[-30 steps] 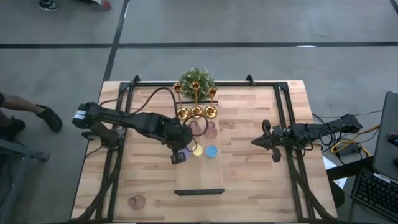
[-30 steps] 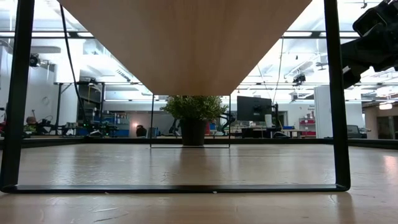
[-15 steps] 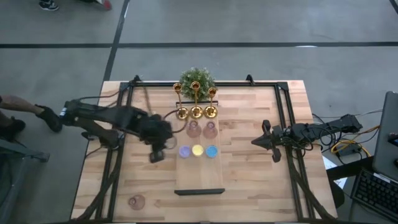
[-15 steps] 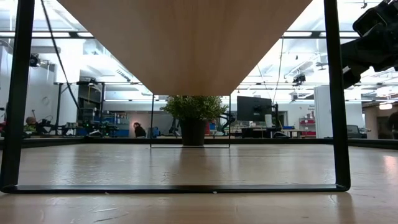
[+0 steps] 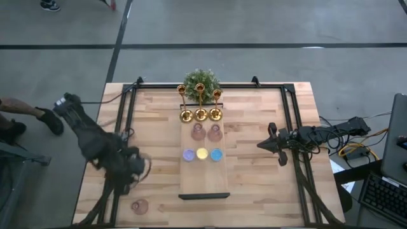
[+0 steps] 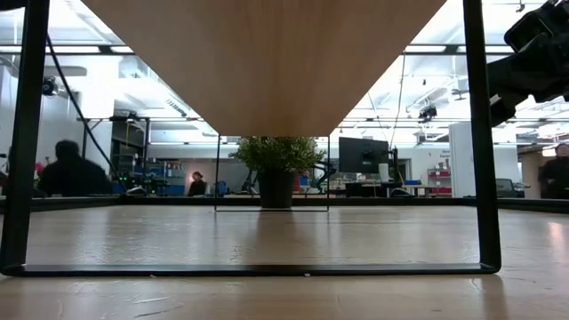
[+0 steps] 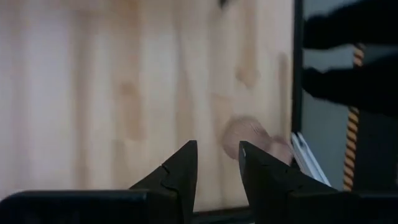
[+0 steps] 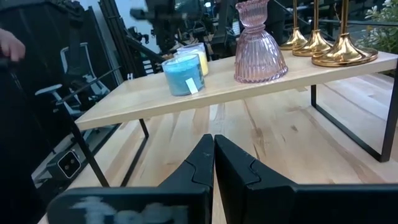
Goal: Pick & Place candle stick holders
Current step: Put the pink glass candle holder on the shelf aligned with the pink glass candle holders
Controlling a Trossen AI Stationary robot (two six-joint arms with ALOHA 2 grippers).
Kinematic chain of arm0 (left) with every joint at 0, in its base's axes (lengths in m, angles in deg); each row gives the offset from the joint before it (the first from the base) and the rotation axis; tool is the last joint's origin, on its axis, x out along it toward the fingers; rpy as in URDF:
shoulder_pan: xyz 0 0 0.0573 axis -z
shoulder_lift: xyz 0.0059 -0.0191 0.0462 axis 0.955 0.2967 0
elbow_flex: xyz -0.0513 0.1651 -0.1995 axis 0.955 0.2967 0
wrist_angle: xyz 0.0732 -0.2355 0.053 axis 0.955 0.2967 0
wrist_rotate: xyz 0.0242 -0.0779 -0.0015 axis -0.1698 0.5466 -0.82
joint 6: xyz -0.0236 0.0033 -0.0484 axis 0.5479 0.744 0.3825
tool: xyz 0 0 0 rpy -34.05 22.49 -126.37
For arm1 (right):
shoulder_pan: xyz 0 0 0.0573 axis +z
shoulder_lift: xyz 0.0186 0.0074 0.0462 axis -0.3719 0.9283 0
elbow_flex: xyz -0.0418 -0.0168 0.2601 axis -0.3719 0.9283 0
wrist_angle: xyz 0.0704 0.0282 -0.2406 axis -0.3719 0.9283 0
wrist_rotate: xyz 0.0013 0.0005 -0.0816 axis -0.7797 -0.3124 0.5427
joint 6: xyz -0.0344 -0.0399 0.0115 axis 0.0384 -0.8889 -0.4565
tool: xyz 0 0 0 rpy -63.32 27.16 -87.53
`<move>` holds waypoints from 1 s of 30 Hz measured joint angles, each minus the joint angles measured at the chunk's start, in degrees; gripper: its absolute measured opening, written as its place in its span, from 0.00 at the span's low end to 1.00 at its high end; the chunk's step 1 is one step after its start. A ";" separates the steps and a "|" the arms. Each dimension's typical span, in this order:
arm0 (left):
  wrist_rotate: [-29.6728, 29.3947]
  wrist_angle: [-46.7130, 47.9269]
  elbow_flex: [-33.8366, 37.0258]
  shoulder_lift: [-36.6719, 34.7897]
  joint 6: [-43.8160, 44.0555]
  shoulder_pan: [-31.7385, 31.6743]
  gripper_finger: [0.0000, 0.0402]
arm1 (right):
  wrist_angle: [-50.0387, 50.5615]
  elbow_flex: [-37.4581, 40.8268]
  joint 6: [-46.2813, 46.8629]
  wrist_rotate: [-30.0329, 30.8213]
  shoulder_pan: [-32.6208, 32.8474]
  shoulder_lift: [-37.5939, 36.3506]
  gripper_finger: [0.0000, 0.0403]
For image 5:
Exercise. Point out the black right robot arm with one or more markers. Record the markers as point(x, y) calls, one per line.
point(337, 130)

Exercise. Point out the grey laptop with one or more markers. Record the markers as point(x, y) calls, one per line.
point(395, 143)

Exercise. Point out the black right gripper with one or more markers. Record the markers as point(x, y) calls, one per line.
point(286, 140)

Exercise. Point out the black keyboard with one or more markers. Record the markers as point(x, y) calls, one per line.
point(384, 197)

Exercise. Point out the green potted plant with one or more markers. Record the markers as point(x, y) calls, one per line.
point(194, 79)

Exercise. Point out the person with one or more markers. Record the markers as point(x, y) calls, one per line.
point(50, 5)
point(19, 106)

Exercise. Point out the black power box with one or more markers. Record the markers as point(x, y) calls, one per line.
point(357, 155)

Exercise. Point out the dark metal stand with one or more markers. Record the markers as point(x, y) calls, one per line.
point(19, 156)

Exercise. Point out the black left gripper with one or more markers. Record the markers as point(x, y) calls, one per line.
point(133, 165)

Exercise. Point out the pink glass vase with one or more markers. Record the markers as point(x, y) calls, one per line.
point(140, 206)
point(198, 133)
point(215, 135)

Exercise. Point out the wooden riser shelf black legs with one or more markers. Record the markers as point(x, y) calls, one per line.
point(203, 178)

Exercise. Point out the white paper sheet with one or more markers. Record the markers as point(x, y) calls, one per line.
point(335, 167)

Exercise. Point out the purple candle cup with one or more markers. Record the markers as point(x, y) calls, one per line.
point(189, 155)

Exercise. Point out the blue candle cup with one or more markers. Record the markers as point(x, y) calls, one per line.
point(216, 155)

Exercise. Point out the yellow candle cup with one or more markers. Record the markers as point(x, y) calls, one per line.
point(202, 154)

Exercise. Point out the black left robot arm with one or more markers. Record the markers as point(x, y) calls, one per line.
point(92, 143)

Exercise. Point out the gold candlestick holder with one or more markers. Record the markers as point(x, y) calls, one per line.
point(200, 114)
point(215, 114)
point(186, 116)

